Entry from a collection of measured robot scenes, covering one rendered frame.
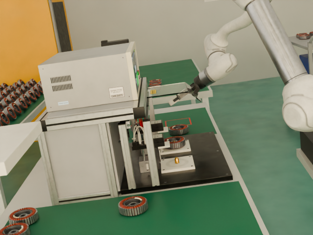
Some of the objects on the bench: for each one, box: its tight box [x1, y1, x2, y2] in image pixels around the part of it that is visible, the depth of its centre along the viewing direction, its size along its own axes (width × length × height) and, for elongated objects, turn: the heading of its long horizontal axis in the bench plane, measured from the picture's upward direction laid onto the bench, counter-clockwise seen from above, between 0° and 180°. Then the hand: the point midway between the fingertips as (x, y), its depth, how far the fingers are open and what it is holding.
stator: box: [169, 124, 189, 136], centre depth 269 cm, size 11×11×4 cm
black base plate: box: [121, 131, 233, 195], centre depth 226 cm, size 47×64×2 cm
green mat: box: [127, 107, 217, 143], centre depth 289 cm, size 94×61×1 cm, turn 118°
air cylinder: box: [139, 155, 150, 173], centre depth 214 cm, size 5×8×6 cm
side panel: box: [37, 123, 119, 206], centre depth 192 cm, size 28×3×32 cm, turn 118°
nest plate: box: [161, 155, 195, 173], centre depth 214 cm, size 15×15×1 cm
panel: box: [106, 121, 124, 192], centre depth 223 cm, size 1×66×30 cm, turn 28°
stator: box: [118, 196, 148, 216], centre depth 180 cm, size 11×11×4 cm
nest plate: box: [160, 140, 191, 155], centre depth 237 cm, size 15×15×1 cm
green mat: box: [4, 181, 263, 235], centre depth 165 cm, size 94×61×1 cm, turn 118°
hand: (174, 99), depth 264 cm, fingers open, 13 cm apart
